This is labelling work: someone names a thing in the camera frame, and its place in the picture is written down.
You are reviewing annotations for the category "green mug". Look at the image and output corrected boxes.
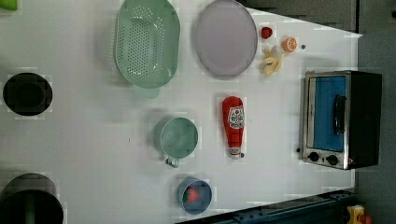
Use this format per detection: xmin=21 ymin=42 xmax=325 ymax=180
xmin=160 ymin=118 xmax=198 ymax=168

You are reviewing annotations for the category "red ketchup bottle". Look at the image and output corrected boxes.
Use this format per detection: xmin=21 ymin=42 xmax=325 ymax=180
xmin=222 ymin=96 xmax=245 ymax=160

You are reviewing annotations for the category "lilac round plate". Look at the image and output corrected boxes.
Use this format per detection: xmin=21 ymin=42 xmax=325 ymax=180
xmin=195 ymin=0 xmax=258 ymax=77

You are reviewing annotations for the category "blue small bowl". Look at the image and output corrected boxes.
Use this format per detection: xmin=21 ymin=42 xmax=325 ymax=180
xmin=177 ymin=177 xmax=212 ymax=215

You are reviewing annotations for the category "toy strawberry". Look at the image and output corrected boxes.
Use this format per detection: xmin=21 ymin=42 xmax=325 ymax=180
xmin=182 ymin=187 xmax=200 ymax=203

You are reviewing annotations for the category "toy peeled banana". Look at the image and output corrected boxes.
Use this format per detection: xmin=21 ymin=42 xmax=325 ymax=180
xmin=262 ymin=46 xmax=285 ymax=76

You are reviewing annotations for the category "green perforated colander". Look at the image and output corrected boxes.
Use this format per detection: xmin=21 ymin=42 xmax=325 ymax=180
xmin=115 ymin=0 xmax=180 ymax=89

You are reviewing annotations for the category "small red toy fruit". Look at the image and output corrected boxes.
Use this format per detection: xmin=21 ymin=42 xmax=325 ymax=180
xmin=261 ymin=27 xmax=273 ymax=39

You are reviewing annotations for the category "toy orange half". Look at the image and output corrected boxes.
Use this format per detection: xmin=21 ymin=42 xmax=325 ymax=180
xmin=282 ymin=37 xmax=297 ymax=52

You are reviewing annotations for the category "upper black round base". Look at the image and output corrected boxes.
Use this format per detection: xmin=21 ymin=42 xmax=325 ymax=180
xmin=3 ymin=73 xmax=53 ymax=117

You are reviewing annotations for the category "yellow red clamp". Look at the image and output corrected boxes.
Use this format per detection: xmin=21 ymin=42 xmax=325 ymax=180
xmin=347 ymin=204 xmax=373 ymax=224

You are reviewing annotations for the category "bright green object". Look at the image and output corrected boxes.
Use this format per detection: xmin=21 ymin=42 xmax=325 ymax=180
xmin=0 ymin=0 xmax=18 ymax=11

